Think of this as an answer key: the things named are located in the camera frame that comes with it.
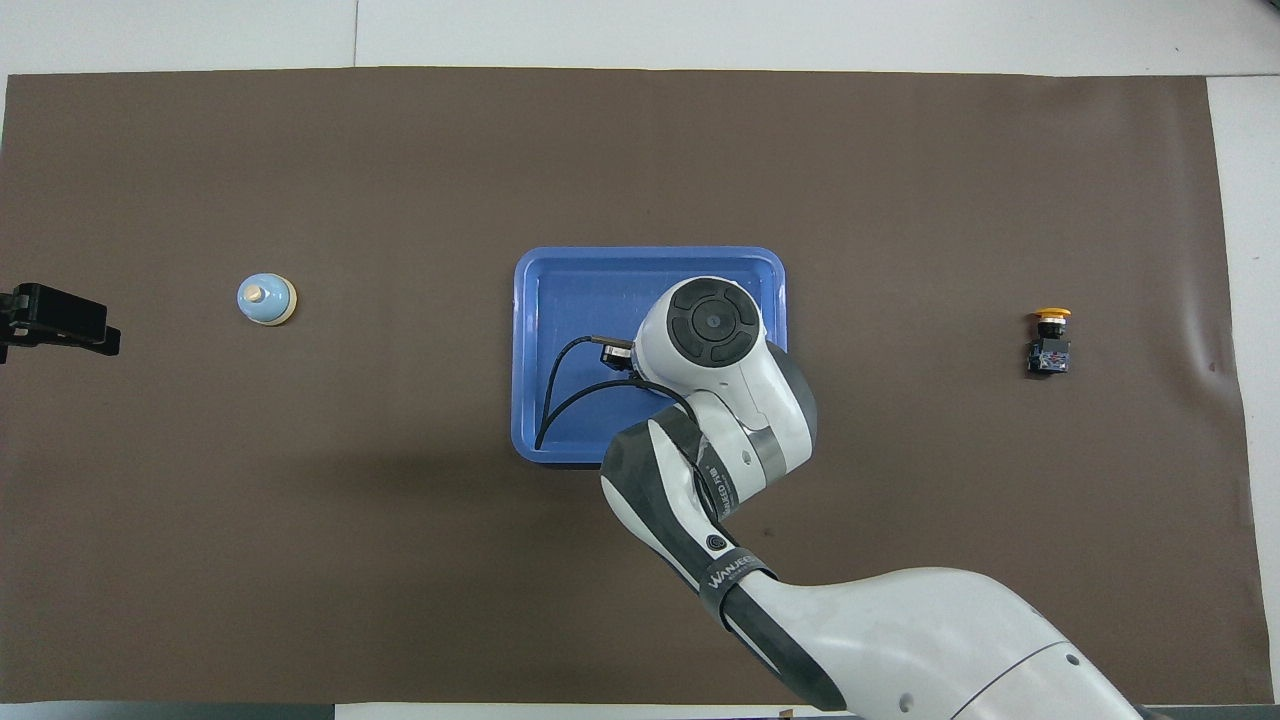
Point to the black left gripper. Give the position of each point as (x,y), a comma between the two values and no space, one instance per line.
(60,312)

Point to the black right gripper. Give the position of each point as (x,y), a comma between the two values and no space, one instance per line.
(617,357)

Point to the yellow push button switch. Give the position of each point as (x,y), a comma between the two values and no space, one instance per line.
(1048,352)

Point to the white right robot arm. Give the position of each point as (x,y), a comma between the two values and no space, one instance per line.
(900,640)

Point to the blue plastic tray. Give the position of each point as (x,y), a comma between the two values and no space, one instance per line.
(580,290)

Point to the light blue call bell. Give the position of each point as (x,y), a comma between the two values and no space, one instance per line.
(265,302)

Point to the brown table mat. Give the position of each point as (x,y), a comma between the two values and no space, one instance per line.
(300,560)

